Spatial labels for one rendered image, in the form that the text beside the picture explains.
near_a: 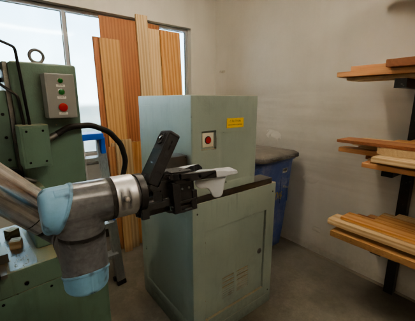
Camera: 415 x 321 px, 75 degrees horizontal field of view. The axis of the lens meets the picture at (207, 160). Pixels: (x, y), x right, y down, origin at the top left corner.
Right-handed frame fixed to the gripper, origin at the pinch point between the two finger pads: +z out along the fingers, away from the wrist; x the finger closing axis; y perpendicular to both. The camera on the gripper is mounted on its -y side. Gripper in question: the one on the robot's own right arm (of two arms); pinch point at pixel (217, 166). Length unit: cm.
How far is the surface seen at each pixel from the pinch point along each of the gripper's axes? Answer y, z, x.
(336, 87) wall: -34, 176, -65
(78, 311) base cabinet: 62, -23, -71
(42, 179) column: 5, -29, -74
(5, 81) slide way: -31, -35, -72
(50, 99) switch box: -24, -23, -65
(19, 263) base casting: 34, -40, -70
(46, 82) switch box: -30, -24, -64
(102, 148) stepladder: -2, 16, -151
